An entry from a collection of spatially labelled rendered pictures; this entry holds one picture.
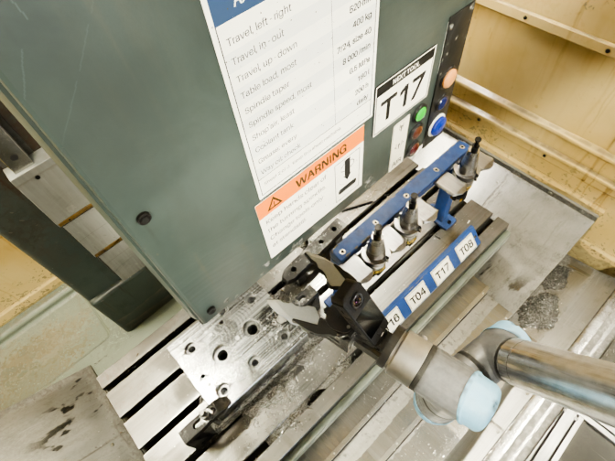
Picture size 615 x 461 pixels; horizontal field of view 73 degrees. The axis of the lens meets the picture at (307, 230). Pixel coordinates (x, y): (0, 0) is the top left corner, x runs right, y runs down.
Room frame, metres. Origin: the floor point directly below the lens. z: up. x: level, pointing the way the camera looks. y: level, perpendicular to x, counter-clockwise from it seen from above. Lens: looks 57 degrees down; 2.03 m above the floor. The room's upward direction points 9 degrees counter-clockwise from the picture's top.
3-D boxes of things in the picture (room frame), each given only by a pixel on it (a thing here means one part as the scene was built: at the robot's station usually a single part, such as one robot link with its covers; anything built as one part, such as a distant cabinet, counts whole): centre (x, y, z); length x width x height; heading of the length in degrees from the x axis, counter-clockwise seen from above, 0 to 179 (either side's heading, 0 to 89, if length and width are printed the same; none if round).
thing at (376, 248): (0.44, -0.14, 1.26); 0.04 x 0.04 x 0.07
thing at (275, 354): (0.37, 0.22, 0.97); 0.29 x 0.23 x 0.05; 125
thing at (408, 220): (0.50, -0.23, 1.26); 0.04 x 0.04 x 0.07
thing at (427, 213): (0.53, -0.28, 1.21); 0.07 x 0.05 x 0.01; 35
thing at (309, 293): (0.44, 0.06, 0.97); 0.13 x 0.03 x 0.15; 125
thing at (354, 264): (0.41, -0.10, 1.21); 0.07 x 0.05 x 0.01; 35
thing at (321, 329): (0.23, 0.00, 1.41); 0.09 x 0.05 x 0.02; 71
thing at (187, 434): (0.19, 0.30, 0.97); 0.13 x 0.03 x 0.15; 125
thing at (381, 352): (0.22, -0.06, 1.38); 0.12 x 0.08 x 0.09; 47
